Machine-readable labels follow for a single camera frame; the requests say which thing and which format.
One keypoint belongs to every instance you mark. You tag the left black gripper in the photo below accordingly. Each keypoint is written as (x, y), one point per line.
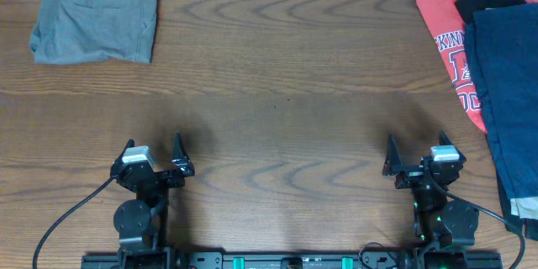
(181, 164)

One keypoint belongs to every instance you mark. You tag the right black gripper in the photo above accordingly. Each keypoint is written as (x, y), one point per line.
(392, 166)

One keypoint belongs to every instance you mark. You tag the navy blue shorts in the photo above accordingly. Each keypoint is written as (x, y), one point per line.
(501, 49)

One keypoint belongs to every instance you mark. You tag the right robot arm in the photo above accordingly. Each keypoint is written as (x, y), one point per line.
(446, 227)

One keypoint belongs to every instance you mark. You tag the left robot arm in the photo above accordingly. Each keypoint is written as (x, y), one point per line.
(141, 222)

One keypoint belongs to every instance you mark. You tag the khaki grey shorts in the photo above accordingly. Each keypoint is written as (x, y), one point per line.
(525, 208)

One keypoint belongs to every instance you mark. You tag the folded grey shorts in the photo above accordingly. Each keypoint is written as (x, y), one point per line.
(81, 31)

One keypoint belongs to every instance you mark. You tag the red printed t-shirt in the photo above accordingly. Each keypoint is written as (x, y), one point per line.
(447, 29)

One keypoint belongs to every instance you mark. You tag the black garment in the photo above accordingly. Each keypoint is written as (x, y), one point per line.
(467, 8)

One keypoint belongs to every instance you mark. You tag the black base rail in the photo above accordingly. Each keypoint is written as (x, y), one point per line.
(368, 258)

